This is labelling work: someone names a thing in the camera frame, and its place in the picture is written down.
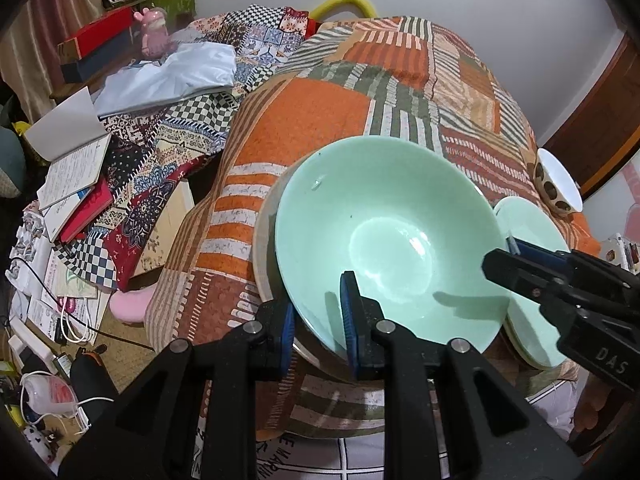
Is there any orange striped patchwork blanket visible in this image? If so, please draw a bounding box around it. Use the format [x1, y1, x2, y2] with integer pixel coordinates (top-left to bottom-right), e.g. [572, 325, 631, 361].
[145, 15, 601, 441]

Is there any black and orange tool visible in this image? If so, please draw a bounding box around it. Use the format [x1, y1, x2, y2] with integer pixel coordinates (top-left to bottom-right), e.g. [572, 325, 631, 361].
[69, 350, 122, 411]

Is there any brown spotted white bowl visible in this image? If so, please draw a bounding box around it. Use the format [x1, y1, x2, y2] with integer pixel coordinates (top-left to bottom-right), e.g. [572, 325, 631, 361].
[532, 147, 584, 218]

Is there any pink slipper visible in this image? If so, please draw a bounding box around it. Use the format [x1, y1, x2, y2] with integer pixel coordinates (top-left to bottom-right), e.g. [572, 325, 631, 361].
[110, 287, 162, 324]

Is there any striped curtain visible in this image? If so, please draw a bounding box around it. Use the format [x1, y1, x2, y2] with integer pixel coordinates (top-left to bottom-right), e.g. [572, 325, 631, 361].
[0, 0, 108, 126]

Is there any dark grey box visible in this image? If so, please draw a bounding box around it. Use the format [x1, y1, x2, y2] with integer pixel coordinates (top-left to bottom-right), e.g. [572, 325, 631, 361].
[60, 35, 138, 83]

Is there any white plastic bag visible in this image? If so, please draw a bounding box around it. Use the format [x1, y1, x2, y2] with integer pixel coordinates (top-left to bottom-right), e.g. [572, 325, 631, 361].
[20, 372, 82, 418]

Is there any yellow foam tube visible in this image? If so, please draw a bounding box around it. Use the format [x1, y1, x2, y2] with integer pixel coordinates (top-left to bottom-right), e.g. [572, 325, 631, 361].
[309, 0, 377, 21]

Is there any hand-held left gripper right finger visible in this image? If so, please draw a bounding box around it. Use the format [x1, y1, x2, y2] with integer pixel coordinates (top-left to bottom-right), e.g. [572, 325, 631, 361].
[339, 271, 583, 480]

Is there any pink pig figurine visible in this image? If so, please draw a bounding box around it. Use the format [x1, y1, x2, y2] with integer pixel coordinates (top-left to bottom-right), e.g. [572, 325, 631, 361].
[132, 6, 176, 61]

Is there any checkered patchwork quilt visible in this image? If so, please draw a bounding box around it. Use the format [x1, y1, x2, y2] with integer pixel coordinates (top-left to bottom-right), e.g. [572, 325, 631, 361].
[55, 4, 311, 291]

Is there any white power strip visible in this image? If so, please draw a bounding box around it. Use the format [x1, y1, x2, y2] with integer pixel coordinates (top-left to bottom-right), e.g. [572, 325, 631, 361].
[7, 317, 57, 363]

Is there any open notebook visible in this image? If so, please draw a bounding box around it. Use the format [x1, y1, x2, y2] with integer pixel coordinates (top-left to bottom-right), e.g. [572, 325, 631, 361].
[24, 86, 112, 211]

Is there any person's right hand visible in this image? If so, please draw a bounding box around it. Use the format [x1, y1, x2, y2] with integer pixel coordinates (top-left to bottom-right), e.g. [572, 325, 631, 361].
[572, 375, 621, 436]

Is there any green bowl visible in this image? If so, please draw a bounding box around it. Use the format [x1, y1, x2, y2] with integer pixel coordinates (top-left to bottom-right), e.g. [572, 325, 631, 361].
[274, 136, 511, 356]

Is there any pale blue satin cloth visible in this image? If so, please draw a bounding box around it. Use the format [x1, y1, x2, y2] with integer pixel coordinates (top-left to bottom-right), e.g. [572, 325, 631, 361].
[92, 41, 237, 118]

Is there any red book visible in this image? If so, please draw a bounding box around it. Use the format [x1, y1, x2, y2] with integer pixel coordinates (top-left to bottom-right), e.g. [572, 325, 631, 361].
[57, 177, 115, 243]

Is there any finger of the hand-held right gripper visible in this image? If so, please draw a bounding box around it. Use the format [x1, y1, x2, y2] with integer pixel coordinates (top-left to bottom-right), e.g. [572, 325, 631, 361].
[506, 236, 587, 282]
[481, 248, 582, 312]

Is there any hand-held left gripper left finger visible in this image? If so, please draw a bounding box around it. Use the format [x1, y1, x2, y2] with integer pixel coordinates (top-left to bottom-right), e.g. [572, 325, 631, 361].
[57, 300, 297, 480]

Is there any red box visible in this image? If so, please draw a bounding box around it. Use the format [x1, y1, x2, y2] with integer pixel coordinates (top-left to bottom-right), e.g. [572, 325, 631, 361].
[56, 6, 135, 63]

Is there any green plate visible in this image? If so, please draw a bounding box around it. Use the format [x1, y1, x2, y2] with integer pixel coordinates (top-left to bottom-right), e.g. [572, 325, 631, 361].
[492, 195, 573, 371]

